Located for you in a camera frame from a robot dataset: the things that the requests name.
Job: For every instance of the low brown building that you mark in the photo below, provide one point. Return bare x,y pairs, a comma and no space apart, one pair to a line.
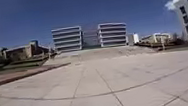
23,51

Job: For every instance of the wide concrete steps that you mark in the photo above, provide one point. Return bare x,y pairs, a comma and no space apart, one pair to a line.
98,53

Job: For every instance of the reddish raised planter strip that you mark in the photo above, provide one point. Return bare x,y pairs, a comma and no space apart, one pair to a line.
14,76

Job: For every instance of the small white building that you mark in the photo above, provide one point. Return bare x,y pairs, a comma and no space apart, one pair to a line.
133,38

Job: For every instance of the pale concrete slab plaza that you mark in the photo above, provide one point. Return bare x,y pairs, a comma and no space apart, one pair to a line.
118,83

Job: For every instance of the pale pole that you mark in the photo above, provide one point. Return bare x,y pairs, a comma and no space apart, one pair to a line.
49,52

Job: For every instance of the low retaining wall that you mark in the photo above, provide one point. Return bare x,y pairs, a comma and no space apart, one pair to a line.
161,45
22,63

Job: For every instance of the white banded twin-block building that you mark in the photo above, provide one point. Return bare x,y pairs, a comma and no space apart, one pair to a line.
89,37

